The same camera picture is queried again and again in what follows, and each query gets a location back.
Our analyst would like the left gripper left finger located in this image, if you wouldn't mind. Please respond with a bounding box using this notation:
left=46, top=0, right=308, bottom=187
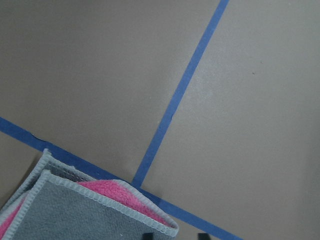
left=141, top=232, right=153, bottom=240

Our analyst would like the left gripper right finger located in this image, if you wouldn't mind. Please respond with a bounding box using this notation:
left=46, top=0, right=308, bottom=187
left=197, top=233, right=209, bottom=240

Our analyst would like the pink and grey towel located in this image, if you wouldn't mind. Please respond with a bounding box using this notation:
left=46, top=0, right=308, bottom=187
left=0, top=149, right=179, bottom=240

